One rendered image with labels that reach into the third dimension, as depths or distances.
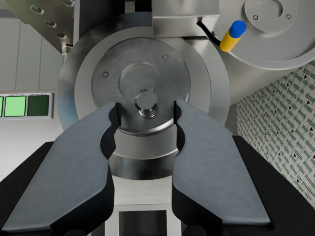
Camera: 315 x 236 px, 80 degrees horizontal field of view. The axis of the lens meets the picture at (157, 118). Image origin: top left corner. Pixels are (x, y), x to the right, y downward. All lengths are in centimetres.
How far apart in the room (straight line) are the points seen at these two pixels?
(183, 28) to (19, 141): 52
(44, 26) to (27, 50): 169
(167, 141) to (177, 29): 9
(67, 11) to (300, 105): 42
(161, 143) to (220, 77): 8
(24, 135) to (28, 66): 158
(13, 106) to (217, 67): 54
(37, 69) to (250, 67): 199
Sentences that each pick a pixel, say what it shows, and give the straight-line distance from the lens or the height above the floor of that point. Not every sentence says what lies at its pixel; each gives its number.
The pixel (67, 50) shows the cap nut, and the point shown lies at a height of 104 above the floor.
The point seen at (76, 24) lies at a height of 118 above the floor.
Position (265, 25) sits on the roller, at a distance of 21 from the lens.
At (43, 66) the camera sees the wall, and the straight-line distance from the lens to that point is 208.
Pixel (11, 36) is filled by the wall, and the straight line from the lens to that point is 234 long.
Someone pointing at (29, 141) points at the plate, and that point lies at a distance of 59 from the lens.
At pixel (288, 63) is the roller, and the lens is 21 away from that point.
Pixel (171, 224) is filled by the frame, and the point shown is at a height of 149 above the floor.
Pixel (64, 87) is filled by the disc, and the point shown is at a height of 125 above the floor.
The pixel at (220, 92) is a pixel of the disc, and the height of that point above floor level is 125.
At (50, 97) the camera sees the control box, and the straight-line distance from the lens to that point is 57.
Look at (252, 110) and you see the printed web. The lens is 37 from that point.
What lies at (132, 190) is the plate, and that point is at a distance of 50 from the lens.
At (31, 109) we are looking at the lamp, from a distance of 59.
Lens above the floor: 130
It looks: 8 degrees down
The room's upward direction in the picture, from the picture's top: 178 degrees clockwise
